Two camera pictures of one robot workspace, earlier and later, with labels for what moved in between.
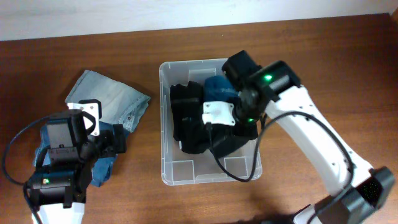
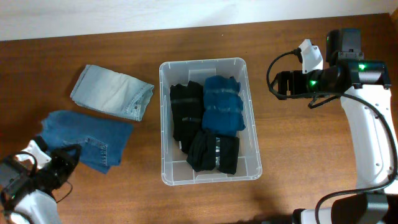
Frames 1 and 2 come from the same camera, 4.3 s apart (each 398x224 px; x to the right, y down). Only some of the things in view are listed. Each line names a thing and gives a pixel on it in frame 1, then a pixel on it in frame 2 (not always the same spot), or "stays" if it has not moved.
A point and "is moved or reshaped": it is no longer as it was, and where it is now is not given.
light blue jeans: (120, 104) is moved or reshaped
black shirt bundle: (188, 128) stays
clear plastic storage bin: (178, 168) stays
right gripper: (245, 129) -> (294, 77)
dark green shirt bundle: (224, 138) -> (207, 152)
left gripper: (112, 145) -> (71, 165)
